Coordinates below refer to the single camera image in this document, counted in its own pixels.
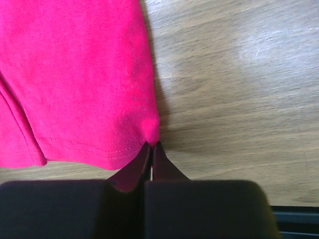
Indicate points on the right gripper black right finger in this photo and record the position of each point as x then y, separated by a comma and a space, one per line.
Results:
179, 208

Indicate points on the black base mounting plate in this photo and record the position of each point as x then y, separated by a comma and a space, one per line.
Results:
296, 222

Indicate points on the red t shirt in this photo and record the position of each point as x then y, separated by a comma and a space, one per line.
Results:
76, 83

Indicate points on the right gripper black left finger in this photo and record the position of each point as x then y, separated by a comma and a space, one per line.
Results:
77, 209

